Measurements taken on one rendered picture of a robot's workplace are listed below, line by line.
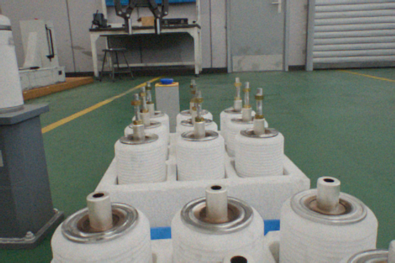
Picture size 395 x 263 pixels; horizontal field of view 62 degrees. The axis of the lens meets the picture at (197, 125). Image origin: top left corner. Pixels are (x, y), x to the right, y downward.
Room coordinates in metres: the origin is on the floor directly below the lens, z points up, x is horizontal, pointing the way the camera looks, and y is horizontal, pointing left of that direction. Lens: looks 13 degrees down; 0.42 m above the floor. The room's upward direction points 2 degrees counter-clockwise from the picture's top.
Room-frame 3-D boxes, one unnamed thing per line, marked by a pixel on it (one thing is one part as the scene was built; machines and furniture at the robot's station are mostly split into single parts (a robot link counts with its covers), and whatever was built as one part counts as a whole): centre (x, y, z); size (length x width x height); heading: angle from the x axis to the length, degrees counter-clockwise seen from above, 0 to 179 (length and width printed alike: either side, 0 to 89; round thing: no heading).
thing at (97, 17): (4.99, 1.38, 0.87); 0.41 x 0.17 x 0.25; 175
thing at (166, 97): (1.02, 0.09, 0.16); 0.07 x 0.07 x 0.31; 3
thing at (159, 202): (0.74, 0.00, 0.09); 0.39 x 0.39 x 0.18; 3
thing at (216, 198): (0.31, -0.02, 0.26); 0.02 x 0.02 x 0.03
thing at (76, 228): (0.30, 0.10, 0.25); 0.08 x 0.08 x 0.01
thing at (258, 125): (0.62, -0.12, 0.26); 0.02 x 0.02 x 0.03
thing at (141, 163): (0.61, 0.12, 0.16); 0.10 x 0.10 x 0.18
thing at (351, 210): (0.32, -0.13, 0.25); 0.08 x 0.08 x 0.01
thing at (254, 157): (0.62, -0.12, 0.16); 0.10 x 0.10 x 0.18
